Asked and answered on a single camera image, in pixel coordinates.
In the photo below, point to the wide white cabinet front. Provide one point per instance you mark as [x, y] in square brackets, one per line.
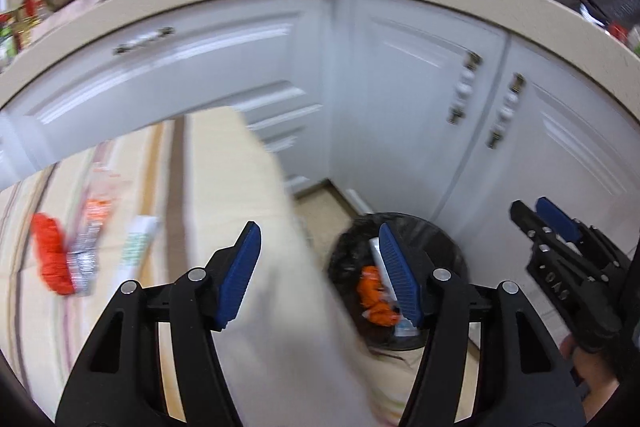
[200, 72]

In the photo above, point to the narrow white cabinet door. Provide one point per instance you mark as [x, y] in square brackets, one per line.
[400, 97]

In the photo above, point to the cluster of condiment bottles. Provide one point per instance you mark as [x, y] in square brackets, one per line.
[20, 27]

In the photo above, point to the clear plastic wrapper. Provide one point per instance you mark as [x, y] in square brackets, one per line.
[405, 329]

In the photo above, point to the black trash bag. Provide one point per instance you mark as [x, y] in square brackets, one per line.
[350, 247]

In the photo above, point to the striped beige tablecloth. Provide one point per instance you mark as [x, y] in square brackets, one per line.
[240, 187]

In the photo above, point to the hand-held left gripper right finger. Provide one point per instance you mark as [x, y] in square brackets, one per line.
[397, 272]

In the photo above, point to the red-orange wrapper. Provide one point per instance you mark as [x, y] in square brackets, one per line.
[50, 252]

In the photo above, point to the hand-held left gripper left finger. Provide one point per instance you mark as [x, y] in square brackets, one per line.
[240, 277]

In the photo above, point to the clear wrapper with orange print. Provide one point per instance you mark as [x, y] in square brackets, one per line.
[97, 209]

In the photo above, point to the person's right hand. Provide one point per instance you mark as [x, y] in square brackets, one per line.
[595, 382]

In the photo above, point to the broad white cabinet door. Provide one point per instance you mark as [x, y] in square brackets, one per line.
[560, 142]

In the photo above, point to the silver foil wrapper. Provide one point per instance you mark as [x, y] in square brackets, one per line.
[85, 267]

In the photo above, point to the white box with green print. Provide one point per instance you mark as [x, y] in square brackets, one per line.
[135, 242]

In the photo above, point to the dark round trash can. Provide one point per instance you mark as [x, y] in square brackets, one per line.
[452, 252]

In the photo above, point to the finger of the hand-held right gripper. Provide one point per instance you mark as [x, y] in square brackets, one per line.
[530, 229]
[557, 219]

